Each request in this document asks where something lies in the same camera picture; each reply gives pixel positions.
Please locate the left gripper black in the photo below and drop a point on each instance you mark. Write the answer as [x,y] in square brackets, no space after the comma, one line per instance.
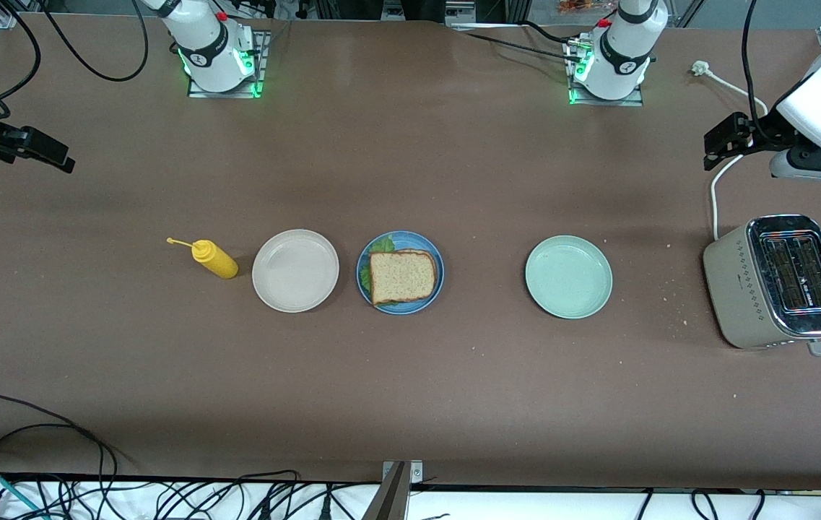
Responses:
[755,136]

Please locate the yellow mustard squeeze bottle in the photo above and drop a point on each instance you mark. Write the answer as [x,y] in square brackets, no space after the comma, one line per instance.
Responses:
[215,260]

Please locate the brown toast slice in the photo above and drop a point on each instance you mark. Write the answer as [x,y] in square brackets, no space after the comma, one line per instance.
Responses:
[403,276]

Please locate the green lettuce leaf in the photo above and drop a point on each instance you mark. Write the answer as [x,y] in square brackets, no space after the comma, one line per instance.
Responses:
[381,244]

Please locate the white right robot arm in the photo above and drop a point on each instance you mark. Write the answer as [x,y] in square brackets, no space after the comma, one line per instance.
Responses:
[208,43]

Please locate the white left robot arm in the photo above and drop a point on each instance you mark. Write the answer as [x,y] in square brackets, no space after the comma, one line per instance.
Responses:
[623,50]

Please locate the pale green plate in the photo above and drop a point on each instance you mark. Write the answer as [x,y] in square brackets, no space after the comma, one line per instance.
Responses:
[569,276]

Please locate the beige plate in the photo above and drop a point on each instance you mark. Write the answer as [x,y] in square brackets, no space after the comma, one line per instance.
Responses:
[294,271]

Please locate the blue plate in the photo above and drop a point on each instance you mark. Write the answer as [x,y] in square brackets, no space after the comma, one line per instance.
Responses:
[417,309]

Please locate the beige chrome two-slot toaster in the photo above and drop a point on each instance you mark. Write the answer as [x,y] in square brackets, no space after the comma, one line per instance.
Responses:
[739,289]

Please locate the colourful snack packet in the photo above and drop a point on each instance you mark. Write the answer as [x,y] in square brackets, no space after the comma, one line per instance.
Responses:
[583,6]

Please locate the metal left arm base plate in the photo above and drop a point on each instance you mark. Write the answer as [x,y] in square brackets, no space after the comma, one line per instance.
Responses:
[634,100]

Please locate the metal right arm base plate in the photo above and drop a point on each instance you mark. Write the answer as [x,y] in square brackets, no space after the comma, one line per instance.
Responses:
[255,87]

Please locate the aluminium profile bracket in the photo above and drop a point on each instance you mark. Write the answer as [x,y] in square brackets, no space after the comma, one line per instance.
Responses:
[392,498]

